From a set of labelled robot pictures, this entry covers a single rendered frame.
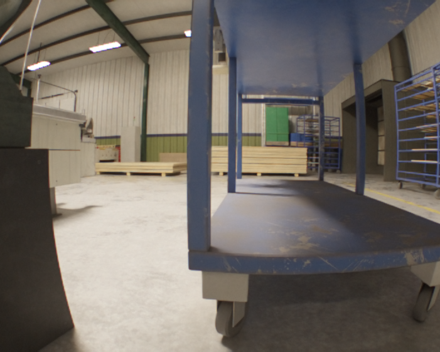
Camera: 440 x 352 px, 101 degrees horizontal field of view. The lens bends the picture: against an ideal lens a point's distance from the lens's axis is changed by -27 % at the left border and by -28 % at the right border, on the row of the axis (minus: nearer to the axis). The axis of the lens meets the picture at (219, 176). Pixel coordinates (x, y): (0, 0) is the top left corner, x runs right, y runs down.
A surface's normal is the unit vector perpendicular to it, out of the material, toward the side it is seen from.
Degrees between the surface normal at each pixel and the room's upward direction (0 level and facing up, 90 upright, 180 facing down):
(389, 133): 90
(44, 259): 90
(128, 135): 90
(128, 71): 90
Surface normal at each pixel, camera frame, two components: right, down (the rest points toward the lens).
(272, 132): -0.11, 0.07
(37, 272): 0.95, 0.04
